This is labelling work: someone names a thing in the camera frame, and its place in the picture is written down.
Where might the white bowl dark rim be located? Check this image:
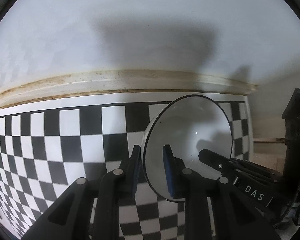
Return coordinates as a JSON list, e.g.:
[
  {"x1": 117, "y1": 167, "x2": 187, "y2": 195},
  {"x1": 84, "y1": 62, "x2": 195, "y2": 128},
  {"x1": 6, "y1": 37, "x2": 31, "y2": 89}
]
[{"x1": 141, "y1": 94, "x2": 232, "y2": 202}]

